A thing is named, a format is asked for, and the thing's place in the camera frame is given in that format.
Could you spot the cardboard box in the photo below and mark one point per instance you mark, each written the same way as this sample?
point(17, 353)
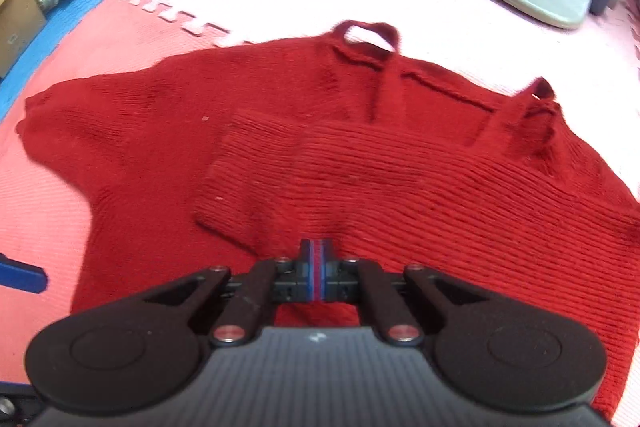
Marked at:
point(17, 17)

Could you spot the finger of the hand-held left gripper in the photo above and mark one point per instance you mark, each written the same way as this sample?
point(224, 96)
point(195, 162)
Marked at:
point(22, 276)

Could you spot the red knit sweater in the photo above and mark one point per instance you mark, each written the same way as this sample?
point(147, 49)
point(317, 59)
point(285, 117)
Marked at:
point(400, 207)

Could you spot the blue foam mat tile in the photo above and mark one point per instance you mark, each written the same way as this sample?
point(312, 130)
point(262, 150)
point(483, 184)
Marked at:
point(55, 32)

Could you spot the coral pink foam mat tile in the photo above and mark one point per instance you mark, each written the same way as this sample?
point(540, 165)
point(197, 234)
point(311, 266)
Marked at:
point(45, 217)

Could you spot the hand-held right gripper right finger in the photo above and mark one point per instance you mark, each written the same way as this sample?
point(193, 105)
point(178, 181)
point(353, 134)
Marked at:
point(327, 277)

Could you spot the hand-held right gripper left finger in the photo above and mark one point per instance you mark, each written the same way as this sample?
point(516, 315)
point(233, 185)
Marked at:
point(310, 277)

